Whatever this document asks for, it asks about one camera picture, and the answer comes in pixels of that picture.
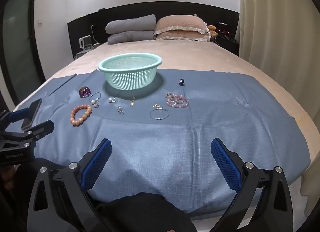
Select silver hoop pearl earring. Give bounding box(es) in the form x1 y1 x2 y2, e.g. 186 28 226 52
89 92 102 108

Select pink bead necklace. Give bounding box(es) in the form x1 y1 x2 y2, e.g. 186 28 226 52
165 92 190 108

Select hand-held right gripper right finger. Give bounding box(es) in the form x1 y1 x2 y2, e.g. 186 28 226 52
210 138 293 232

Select black headboard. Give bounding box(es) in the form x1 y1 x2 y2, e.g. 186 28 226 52
67 1 240 60

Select beige bed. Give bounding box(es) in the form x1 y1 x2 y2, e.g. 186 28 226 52
12 39 320 197

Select white bedside appliance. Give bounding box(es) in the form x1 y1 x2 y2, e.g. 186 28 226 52
75 35 100 60

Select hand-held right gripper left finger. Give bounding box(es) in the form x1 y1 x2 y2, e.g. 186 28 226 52
27 138 112 232

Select grey pillow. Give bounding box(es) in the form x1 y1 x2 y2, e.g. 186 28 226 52
107 30 155 45
105 14 157 35

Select cream curtain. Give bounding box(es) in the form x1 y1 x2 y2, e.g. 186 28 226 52
236 0 320 90

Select dark glass door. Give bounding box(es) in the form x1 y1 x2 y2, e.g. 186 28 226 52
2 0 47 107

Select person's dark pants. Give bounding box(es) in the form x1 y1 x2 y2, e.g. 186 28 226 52
14 158 198 232

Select pink frilled pillow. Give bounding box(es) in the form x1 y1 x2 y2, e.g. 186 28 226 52
154 15 211 36
155 32 212 43

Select black nightstand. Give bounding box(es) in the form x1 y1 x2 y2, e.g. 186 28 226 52
212 20 240 55

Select blue cloth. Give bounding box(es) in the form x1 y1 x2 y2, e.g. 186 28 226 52
14 68 312 221

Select orange bead bracelet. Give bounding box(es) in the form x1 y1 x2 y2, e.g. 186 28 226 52
70 104 92 127

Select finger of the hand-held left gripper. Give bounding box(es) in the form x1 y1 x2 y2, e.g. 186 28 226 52
0 98 42 130
24 120 55 145

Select silver bangle with charm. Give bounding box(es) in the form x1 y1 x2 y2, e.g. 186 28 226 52
150 103 170 120

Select mint green plastic basket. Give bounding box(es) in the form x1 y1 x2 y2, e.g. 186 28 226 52
98 53 162 90

